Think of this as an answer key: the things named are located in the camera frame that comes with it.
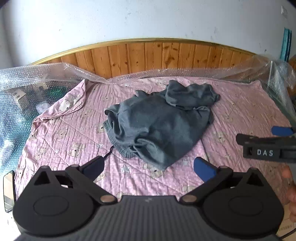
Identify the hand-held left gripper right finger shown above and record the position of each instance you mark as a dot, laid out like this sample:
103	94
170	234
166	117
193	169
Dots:
203	170

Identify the grey sweatpants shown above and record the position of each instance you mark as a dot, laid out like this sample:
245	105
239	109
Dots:
157	120

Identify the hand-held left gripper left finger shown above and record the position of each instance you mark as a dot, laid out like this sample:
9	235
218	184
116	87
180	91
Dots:
94	166

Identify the teal striped cloth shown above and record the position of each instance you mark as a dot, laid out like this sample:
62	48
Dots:
286	44

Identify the person's right hand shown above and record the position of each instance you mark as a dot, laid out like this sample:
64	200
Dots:
291	192

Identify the clear bubble wrap sheet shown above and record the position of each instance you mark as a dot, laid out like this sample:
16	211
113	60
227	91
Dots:
23	74

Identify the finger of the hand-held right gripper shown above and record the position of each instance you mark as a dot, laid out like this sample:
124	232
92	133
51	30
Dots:
282	131

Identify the pink printed blanket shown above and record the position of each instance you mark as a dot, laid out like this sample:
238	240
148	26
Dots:
69	129

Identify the wooden headboard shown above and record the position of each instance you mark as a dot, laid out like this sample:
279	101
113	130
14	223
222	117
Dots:
148	55

